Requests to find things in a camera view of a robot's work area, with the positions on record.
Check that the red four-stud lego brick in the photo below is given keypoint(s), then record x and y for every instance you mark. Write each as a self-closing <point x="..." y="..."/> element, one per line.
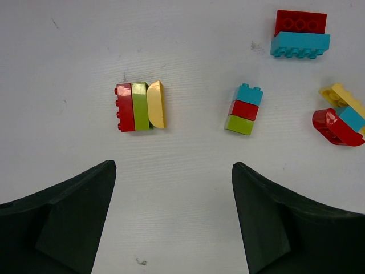
<point x="124" y="103"/>

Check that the blue small lego brick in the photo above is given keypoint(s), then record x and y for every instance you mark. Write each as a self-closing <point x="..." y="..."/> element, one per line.
<point x="249" y="95"/>

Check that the red small lego brick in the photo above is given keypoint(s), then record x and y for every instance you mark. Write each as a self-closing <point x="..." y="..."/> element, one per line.
<point x="243" y="110"/>

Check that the green long lego brick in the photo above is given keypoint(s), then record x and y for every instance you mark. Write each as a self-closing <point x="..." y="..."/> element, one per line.
<point x="140" y="106"/>

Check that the yellow curved lego brick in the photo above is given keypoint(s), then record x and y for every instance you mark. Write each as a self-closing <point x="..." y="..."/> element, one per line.
<point x="156" y="106"/>

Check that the green small lego brick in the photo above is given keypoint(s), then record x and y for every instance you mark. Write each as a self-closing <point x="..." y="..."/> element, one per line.
<point x="239" y="125"/>

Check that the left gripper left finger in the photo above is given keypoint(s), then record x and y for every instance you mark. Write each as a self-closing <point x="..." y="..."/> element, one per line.
<point x="58" y="229"/>

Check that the blue small square lego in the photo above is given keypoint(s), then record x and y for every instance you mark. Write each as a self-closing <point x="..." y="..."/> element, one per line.
<point x="350" y="117"/>

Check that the blue long lego brick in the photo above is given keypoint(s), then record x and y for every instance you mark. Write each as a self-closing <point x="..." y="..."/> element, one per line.
<point x="299" y="45"/>

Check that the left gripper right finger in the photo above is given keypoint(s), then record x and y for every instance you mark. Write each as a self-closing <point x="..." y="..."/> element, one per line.
<point x="285" y="232"/>

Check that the red curved lego brick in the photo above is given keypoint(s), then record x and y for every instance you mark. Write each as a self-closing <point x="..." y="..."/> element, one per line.
<point x="334" y="129"/>

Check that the yellow long flat lego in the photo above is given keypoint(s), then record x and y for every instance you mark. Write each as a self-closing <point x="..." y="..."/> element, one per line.
<point x="338" y="96"/>

